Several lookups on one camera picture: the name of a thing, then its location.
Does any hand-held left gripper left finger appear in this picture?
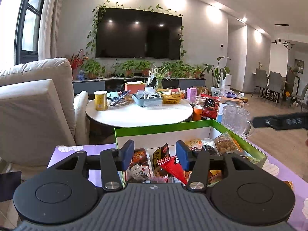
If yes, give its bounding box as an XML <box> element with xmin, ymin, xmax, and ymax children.
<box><xmin>56</xmin><ymin>139</ymin><xmax>135</xmax><ymax>191</ymax></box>

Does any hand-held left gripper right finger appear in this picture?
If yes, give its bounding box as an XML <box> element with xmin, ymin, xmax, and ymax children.
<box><xmin>175</xmin><ymin>140</ymin><xmax>257</xmax><ymax>191</ymax></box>

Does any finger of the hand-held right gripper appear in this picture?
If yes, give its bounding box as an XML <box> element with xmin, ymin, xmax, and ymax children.
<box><xmin>253</xmin><ymin>115</ymin><xmax>280</xmax><ymax>129</ymax></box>

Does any black packet with round pastry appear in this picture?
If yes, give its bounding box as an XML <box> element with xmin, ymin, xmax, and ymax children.
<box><xmin>131</xmin><ymin>148</ymin><xmax>150</xmax><ymax>167</ymax></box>

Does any cream long snack packet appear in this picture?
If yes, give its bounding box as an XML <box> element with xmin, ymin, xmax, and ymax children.
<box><xmin>185</xmin><ymin>138</ymin><xmax>203</xmax><ymax>150</ymax></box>

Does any red checked snack packet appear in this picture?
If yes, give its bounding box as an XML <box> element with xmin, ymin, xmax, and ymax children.
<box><xmin>158</xmin><ymin>155</ymin><xmax>189</xmax><ymax>185</ymax></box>

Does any black gold snack packet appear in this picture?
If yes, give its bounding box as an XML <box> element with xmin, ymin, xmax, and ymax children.
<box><xmin>152</xmin><ymin>143</ymin><xmax>170</xmax><ymax>172</ymax></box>

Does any black white snack packet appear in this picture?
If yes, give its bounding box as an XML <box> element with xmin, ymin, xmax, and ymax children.
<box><xmin>126</xmin><ymin>164</ymin><xmax>155</xmax><ymax>184</ymax></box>

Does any green cardboard box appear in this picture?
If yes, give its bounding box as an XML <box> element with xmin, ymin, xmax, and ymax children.
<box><xmin>114</xmin><ymin>119</ymin><xmax>268</xmax><ymax>188</ymax></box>

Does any orange edged clear snack packet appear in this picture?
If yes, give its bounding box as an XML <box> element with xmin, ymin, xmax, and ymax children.
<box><xmin>213</xmin><ymin>131</ymin><xmax>242</xmax><ymax>155</ymax></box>

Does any grey dining chair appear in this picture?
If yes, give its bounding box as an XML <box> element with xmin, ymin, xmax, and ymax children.
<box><xmin>291</xmin><ymin>84</ymin><xmax>308</xmax><ymax>106</ymax></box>
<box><xmin>268</xmin><ymin>71</ymin><xmax>284</xmax><ymax>102</ymax></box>
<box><xmin>254</xmin><ymin>68</ymin><xmax>269</xmax><ymax>97</ymax></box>

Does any glass mug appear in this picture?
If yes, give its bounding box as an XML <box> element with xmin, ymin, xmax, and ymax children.
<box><xmin>221</xmin><ymin>105</ymin><xmax>256</xmax><ymax>138</ymax></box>

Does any round white coffee table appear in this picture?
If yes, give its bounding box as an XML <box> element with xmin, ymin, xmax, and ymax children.
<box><xmin>85</xmin><ymin>97</ymin><xmax>194</xmax><ymax>128</ymax></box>

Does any purple floral tablecloth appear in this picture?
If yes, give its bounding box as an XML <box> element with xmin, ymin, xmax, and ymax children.
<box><xmin>47</xmin><ymin>144</ymin><xmax>308</xmax><ymax>231</ymax></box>

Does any blue white cardboard box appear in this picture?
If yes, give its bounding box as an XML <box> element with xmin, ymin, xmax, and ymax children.
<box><xmin>216</xmin><ymin>97</ymin><xmax>243</xmax><ymax>124</ymax></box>

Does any white air purifier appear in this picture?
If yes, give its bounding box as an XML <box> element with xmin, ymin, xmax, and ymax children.
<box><xmin>222</xmin><ymin>74</ymin><xmax>234</xmax><ymax>90</ymax></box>

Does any red snack bag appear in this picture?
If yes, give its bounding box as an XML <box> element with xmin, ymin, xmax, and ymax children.
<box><xmin>202</xmin><ymin>95</ymin><xmax>221</xmax><ymax>120</ymax></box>

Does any dark flat packet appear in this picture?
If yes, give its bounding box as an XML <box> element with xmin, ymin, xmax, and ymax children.
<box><xmin>108</xmin><ymin>91</ymin><xmax>132</xmax><ymax>108</ymax></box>

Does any blue grey plastic basket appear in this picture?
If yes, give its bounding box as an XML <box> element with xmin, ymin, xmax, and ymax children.
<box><xmin>132</xmin><ymin>93</ymin><xmax>164</xmax><ymax>108</ymax></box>

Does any yellow woven basket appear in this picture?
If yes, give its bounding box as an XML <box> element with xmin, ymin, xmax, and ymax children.
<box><xmin>157</xmin><ymin>89</ymin><xmax>185</xmax><ymax>105</ymax></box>

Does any yellow can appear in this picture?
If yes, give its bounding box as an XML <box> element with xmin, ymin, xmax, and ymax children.
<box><xmin>94</xmin><ymin>90</ymin><xmax>108</xmax><ymax>111</ymax></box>

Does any orange pink box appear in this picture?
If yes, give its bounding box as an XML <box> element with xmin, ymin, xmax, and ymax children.
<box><xmin>124</xmin><ymin>82</ymin><xmax>147</xmax><ymax>94</ymax></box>

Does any tall leafy plant white pot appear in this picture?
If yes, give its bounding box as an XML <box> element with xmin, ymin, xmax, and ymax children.
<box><xmin>203</xmin><ymin>56</ymin><xmax>232</xmax><ymax>92</ymax></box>

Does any black ceiling lamp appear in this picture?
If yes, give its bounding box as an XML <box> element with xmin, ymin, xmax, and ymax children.
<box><xmin>271</xmin><ymin>38</ymin><xmax>297</xmax><ymax>50</ymax></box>

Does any grey television cabinet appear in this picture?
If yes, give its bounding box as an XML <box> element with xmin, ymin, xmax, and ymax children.
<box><xmin>72</xmin><ymin>76</ymin><xmax>207</xmax><ymax>97</ymax></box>

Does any spider plant in vase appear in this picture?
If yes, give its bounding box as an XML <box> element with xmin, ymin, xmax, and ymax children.
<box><xmin>149</xmin><ymin>65</ymin><xmax>172</xmax><ymax>91</ymax></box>

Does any row of potted green plants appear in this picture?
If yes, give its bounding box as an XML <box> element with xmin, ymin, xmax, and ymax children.
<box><xmin>82</xmin><ymin>58</ymin><xmax>207</xmax><ymax>80</ymax></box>

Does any red flower plant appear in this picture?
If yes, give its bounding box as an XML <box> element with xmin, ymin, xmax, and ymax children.
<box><xmin>67</xmin><ymin>49</ymin><xmax>88</xmax><ymax>80</ymax></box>

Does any beige sofa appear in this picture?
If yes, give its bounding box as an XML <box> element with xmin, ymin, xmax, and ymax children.
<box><xmin>0</xmin><ymin>58</ymin><xmax>90</xmax><ymax>181</ymax></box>

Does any white curtain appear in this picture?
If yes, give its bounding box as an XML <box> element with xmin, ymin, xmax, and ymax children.
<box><xmin>38</xmin><ymin>0</ymin><xmax>66</xmax><ymax>61</ymax></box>

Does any narrow black framed window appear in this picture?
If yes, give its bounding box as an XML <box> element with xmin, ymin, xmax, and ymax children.
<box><xmin>14</xmin><ymin>0</ymin><xmax>49</xmax><ymax>66</ymax></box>

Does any framed wall picture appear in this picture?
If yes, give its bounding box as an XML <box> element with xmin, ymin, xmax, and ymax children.
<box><xmin>295</xmin><ymin>59</ymin><xmax>305</xmax><ymax>74</ymax></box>

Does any black wall television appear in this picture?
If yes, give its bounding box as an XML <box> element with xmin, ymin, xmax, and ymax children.
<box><xmin>95</xmin><ymin>7</ymin><xmax>183</xmax><ymax>60</ymax></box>

